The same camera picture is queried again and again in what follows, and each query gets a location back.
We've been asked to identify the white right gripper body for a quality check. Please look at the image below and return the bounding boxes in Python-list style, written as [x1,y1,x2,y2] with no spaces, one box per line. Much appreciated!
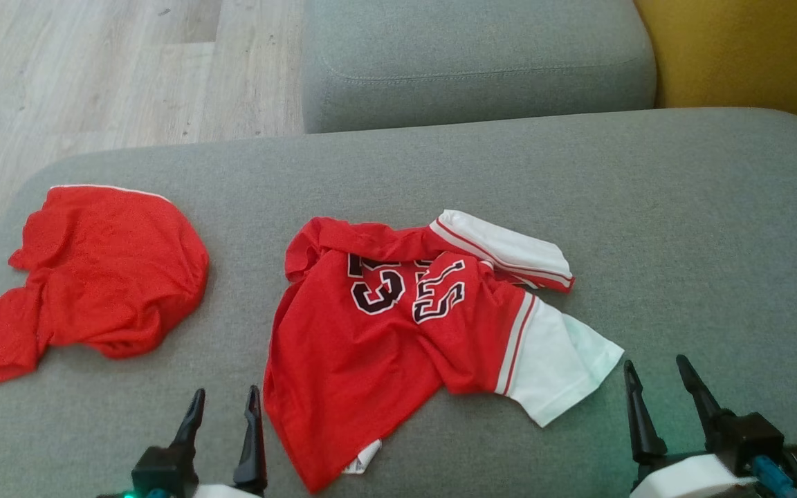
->
[630,453,755,498]

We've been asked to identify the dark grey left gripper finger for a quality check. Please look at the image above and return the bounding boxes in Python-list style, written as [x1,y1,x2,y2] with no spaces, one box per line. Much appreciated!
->
[233,385,268,495]
[170,389,206,450]

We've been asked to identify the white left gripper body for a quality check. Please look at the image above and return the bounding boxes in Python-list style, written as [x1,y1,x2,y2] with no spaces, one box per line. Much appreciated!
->
[194,483,264,498]

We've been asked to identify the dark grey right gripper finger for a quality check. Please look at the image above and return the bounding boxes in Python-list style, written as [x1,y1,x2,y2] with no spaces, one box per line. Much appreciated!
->
[623,360,668,465]
[677,355,735,443]

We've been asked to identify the red and white numbered jersey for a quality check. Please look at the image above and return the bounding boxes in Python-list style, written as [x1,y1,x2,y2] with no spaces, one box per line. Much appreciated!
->
[263,210,625,494]

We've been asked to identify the red shorts with white stripes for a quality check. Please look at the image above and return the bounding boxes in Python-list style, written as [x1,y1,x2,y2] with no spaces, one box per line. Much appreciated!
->
[0,185,210,397]

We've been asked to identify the grey fabric sofa chaise seat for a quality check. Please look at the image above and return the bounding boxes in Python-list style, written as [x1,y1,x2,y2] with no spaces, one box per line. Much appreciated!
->
[0,107,797,498]

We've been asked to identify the yellow sofa backrest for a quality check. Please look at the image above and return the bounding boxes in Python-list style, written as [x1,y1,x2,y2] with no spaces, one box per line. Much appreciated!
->
[636,0,797,143]

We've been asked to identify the grey fabric sofa seat cushion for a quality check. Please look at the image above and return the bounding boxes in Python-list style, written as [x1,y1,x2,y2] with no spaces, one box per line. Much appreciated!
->
[301,0,658,134]

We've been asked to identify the teal right camera connector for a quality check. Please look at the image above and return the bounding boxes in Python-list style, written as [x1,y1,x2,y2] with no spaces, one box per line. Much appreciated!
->
[751,455,797,498]

